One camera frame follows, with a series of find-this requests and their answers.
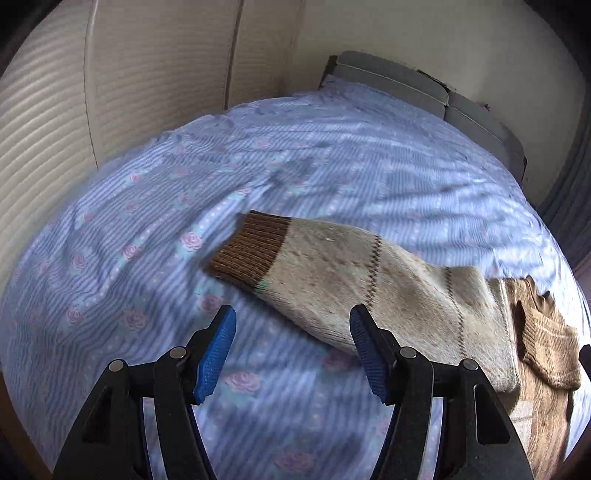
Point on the grey-green curtain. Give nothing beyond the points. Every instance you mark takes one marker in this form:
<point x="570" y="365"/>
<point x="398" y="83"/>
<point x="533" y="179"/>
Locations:
<point x="568" y="207"/>

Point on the blue floral striped bed blanket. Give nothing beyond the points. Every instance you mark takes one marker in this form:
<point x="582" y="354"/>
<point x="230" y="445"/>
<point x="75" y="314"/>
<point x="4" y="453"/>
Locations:
<point x="277" y="152"/>

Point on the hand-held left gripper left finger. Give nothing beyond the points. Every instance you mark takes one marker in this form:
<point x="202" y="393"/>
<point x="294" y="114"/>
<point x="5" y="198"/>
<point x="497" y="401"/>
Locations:
<point x="213" y="355"/>

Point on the beige brown knit sweater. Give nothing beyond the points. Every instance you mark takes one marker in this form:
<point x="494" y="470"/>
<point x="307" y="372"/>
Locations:
<point x="346" y="277"/>

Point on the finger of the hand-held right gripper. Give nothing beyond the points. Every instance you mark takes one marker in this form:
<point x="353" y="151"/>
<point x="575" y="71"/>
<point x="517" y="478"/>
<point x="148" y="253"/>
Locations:
<point x="586" y="356"/>

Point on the grey headboard cushion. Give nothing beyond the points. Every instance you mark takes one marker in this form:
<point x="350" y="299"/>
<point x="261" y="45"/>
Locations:
<point x="485" y="124"/>
<point x="388" y="78"/>

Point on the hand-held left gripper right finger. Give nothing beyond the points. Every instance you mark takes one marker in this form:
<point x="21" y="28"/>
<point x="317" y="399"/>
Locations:
<point x="369" y="355"/>

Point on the white louvered wardrobe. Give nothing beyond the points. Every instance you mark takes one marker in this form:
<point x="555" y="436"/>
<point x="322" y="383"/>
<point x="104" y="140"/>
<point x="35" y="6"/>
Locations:
<point x="138" y="69"/>

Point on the grey padded headboard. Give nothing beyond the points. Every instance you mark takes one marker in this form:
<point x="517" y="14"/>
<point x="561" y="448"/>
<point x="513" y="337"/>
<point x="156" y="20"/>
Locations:
<point x="523" y="170"/>

